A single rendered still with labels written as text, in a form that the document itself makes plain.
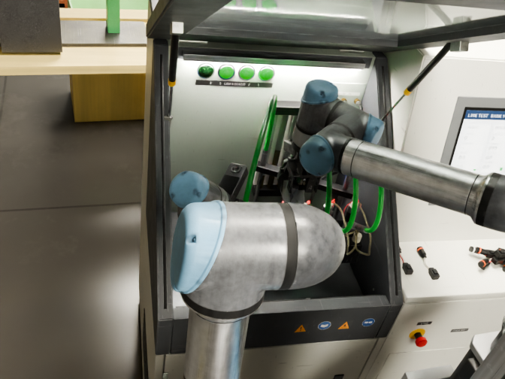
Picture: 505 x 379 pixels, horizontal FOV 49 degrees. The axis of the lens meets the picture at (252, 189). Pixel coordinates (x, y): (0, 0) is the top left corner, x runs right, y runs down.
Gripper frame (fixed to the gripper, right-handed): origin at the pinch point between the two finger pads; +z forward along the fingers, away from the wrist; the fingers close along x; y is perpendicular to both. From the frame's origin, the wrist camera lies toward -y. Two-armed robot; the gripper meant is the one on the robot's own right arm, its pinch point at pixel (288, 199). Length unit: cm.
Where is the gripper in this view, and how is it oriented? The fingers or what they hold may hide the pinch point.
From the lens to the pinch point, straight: 144.0
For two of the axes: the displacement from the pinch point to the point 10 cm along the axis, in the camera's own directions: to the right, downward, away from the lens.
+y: 1.9, 6.5, -7.4
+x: 9.7, -0.1, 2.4
